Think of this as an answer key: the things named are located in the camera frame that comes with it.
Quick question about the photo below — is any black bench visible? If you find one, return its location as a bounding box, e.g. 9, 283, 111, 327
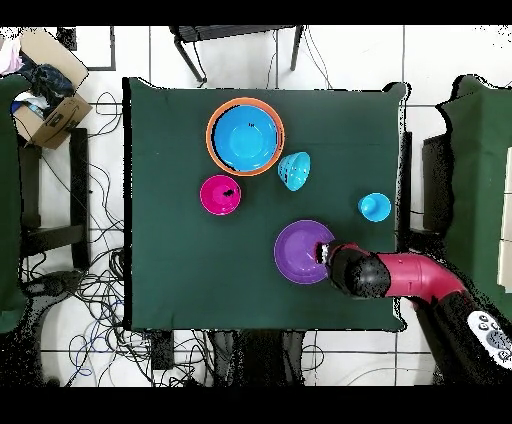
17, 127, 91, 273

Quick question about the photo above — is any dark green tablecloth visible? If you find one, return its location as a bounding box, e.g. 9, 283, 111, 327
121, 75, 409, 333

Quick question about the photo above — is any tangle of floor cables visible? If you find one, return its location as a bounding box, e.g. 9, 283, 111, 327
23, 91, 153, 377

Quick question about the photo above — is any small light blue bowl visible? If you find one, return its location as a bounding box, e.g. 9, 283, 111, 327
275, 151, 313, 194

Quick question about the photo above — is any large orange bowl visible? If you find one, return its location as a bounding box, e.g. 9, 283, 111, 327
205, 96, 287, 178

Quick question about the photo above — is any black metal stand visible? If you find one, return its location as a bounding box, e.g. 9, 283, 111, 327
169, 24, 305, 85

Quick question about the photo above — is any large blue bowl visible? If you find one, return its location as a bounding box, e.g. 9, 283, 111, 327
212, 103, 281, 173

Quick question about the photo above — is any pink bowl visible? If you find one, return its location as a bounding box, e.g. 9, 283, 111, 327
199, 174, 243, 217

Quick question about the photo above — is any purple bowl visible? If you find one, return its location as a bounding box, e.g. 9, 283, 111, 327
273, 219, 338, 286

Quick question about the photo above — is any blue cup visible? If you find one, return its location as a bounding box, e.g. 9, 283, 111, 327
357, 191, 393, 224

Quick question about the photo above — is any beige board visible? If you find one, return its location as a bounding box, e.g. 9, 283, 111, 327
497, 167, 512, 293

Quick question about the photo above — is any green cloth covered table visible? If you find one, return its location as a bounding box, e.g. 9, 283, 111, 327
435, 74, 512, 321
0, 73, 29, 333

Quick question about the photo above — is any cardboard box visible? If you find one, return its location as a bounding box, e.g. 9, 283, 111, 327
11, 27, 93, 150

